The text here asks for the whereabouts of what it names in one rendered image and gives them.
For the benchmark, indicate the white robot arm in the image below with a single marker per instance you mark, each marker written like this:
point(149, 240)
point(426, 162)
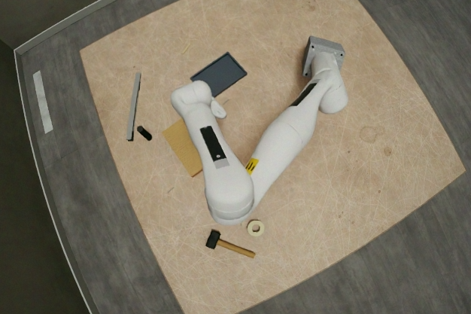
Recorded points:
point(230, 192)

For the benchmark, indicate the tan wood-grain board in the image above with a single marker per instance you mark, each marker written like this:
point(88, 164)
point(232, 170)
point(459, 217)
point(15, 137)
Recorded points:
point(179, 139)

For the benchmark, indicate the black-headed mallet with wooden handle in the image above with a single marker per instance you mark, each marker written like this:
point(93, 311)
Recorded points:
point(214, 240)

